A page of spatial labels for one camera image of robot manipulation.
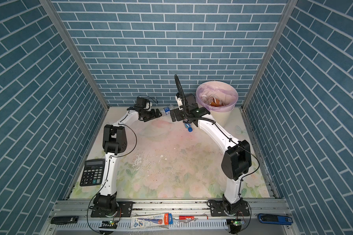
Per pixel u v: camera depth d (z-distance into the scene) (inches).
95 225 27.4
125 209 29.3
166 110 44.0
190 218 27.8
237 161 18.6
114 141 25.8
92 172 33.2
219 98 40.1
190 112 25.5
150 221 27.3
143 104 36.2
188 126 41.2
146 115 37.8
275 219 27.2
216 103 37.0
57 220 26.6
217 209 28.9
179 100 30.1
